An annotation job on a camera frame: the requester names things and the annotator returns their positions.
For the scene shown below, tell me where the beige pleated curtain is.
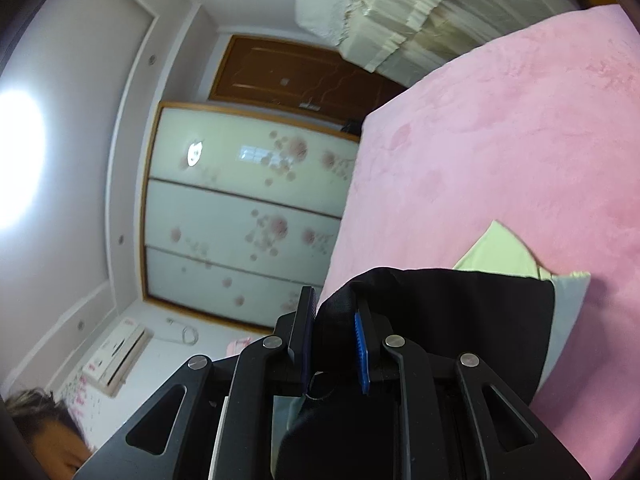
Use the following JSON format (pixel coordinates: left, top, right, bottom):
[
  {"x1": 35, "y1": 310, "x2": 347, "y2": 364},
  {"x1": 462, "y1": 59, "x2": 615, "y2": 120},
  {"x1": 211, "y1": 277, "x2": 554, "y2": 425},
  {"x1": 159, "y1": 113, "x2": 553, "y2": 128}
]
[{"x1": 339, "y1": 0, "x2": 593, "y2": 87}]

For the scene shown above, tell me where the white wall cable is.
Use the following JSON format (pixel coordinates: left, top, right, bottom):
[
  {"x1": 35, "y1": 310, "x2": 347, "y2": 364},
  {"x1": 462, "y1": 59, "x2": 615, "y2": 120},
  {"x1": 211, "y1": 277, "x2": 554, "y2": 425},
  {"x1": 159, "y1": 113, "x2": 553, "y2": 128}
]
[{"x1": 166, "y1": 316, "x2": 199, "y2": 347}]

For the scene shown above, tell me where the person's head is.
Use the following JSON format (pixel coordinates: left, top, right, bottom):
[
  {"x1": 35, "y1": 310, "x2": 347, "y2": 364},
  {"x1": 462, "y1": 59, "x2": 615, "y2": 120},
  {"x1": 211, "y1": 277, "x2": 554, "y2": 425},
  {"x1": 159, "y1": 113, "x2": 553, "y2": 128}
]
[{"x1": 4, "y1": 389, "x2": 93, "y2": 480}]

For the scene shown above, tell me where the green and black jacket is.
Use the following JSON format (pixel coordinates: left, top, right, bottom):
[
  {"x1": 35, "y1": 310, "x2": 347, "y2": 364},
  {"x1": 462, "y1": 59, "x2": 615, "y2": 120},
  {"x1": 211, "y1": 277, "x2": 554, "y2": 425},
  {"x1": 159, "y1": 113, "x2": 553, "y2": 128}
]
[{"x1": 272, "y1": 220, "x2": 592, "y2": 480}]

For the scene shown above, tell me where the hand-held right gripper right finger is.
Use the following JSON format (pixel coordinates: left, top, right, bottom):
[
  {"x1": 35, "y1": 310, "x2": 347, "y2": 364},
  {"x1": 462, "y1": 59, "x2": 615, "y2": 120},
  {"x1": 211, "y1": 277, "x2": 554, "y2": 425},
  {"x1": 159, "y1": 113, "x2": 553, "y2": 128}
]
[{"x1": 353, "y1": 296, "x2": 592, "y2": 480}]

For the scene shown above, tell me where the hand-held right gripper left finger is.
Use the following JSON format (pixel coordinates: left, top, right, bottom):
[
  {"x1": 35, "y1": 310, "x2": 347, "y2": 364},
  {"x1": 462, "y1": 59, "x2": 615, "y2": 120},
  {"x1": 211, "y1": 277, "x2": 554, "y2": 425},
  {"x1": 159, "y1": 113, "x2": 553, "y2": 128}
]
[{"x1": 80, "y1": 287, "x2": 317, "y2": 480}]

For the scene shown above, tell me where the pink blanket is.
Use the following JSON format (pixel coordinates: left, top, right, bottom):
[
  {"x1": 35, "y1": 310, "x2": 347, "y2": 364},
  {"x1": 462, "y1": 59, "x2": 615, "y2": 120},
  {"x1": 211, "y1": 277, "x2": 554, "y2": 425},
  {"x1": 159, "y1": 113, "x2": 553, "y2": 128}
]
[{"x1": 320, "y1": 4, "x2": 640, "y2": 480}]

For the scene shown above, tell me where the white floral wardrobe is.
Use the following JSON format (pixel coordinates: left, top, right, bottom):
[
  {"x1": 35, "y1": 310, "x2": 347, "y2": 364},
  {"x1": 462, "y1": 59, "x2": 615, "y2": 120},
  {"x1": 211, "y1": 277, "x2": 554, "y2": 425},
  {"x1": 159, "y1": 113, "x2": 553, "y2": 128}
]
[{"x1": 141, "y1": 101, "x2": 362, "y2": 334}]

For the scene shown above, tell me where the brown wooden door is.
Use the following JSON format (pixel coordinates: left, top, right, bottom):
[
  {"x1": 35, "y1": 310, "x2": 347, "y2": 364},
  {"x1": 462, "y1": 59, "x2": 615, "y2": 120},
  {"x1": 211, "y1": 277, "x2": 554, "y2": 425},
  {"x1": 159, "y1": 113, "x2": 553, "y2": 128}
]
[{"x1": 209, "y1": 34, "x2": 407, "y2": 122}]

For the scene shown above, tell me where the white air conditioner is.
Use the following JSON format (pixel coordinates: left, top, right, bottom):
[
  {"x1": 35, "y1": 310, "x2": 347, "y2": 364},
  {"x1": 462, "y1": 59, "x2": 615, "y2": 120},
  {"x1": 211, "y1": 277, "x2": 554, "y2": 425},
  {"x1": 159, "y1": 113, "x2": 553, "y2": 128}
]
[{"x1": 81, "y1": 317, "x2": 154, "y2": 397}]

